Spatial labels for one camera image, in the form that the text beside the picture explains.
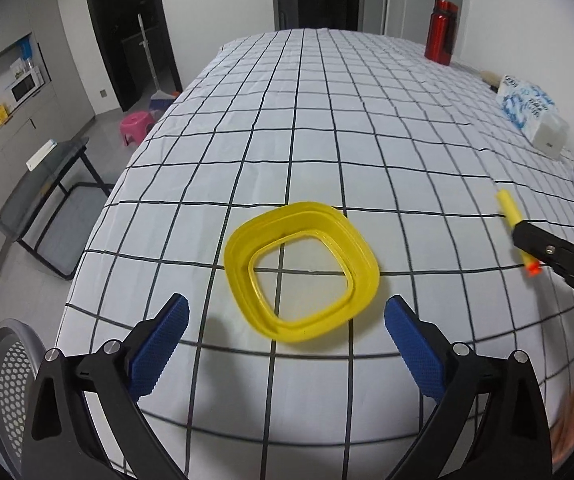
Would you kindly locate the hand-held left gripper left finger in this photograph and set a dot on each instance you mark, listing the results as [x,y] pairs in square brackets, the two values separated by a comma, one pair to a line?
[159,345]

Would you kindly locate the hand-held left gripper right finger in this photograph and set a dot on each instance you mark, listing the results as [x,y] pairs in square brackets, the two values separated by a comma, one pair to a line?
[414,350]

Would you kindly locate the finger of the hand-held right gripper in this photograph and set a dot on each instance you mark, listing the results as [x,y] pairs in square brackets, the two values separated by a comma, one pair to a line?
[557,252]

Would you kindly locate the yellow foam dart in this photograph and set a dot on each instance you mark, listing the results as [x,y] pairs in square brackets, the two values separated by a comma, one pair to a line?
[509,207]

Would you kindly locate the grey perforated basket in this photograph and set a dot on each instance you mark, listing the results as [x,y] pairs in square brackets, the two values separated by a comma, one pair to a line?
[9,375]

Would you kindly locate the blue white tissue pack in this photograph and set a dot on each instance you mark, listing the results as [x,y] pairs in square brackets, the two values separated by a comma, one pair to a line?
[529,110]

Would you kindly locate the dark glass side table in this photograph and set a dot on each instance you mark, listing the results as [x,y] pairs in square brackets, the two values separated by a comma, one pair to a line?
[42,195]

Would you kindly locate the pink plastic stool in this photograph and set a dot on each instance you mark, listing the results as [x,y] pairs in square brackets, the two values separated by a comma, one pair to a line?
[136,127]

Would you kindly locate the white flat box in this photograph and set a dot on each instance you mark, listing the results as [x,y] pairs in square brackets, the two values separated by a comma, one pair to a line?
[42,156]

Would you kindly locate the black white checked tablecloth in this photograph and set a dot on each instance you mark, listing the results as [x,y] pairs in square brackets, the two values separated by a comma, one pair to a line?
[342,135]

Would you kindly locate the red thermos bottle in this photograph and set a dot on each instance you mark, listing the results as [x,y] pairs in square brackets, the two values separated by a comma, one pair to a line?
[439,35]

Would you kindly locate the small yellow box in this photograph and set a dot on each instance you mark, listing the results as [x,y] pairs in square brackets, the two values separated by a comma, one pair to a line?
[0,114]

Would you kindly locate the white microwave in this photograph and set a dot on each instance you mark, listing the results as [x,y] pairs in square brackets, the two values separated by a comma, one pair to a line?
[24,86]

